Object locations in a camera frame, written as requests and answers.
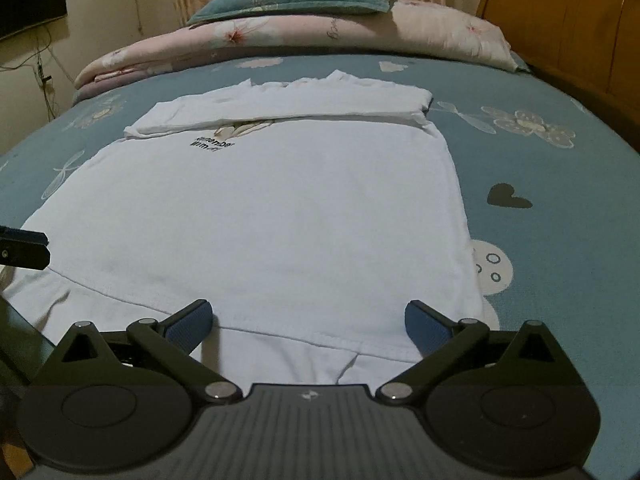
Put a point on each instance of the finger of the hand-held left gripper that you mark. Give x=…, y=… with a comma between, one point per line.
x=25, y=252

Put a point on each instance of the black wall television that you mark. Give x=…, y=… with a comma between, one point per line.
x=30, y=2

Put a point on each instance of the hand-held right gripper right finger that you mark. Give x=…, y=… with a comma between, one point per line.
x=427, y=330

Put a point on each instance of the white long-sleeved printed shirt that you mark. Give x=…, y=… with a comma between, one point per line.
x=275, y=210

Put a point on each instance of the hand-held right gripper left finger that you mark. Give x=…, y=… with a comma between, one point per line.
x=187, y=327

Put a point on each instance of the wooden headboard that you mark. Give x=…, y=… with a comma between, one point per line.
x=575, y=35

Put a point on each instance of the pink floral folded quilt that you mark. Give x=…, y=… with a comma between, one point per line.
x=350, y=35

